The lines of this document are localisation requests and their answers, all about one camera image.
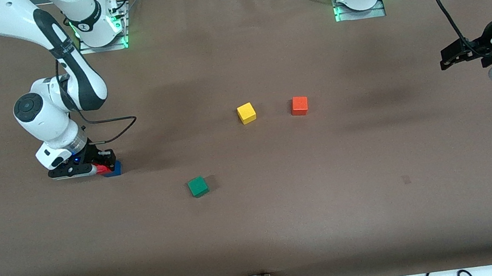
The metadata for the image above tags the blue cube block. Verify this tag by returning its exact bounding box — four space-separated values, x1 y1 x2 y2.
101 160 123 179

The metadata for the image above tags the green cube block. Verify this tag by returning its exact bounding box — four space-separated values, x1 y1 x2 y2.
186 174 211 200

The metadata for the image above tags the yellow cube block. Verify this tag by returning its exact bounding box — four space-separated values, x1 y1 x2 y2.
236 101 258 126

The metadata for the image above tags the orange cube block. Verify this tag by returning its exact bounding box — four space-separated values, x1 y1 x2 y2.
289 94 311 118

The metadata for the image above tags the brown paper table cover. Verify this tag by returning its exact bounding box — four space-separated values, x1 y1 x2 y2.
0 0 492 276

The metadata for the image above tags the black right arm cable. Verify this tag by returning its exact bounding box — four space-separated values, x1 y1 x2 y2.
0 3 140 160

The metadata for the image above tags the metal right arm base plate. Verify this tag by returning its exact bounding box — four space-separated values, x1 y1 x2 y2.
72 1 133 56

